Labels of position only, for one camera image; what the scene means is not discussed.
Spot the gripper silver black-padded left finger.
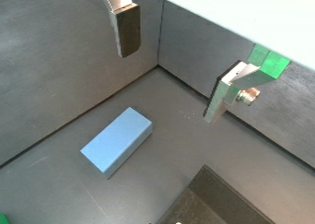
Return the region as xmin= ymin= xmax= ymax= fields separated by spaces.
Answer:
xmin=103 ymin=0 xmax=140 ymax=58

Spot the gripper silver green-taped right finger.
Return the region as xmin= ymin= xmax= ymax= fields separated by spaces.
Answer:
xmin=203 ymin=44 xmax=291 ymax=124

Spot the light blue rectangular block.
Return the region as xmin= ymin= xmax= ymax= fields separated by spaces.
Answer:
xmin=80 ymin=108 xmax=152 ymax=178

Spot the black curved fixture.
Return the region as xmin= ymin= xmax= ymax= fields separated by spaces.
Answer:
xmin=156 ymin=165 xmax=277 ymax=224

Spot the green shape-sorter board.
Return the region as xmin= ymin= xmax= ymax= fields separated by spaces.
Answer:
xmin=0 ymin=213 xmax=10 ymax=224

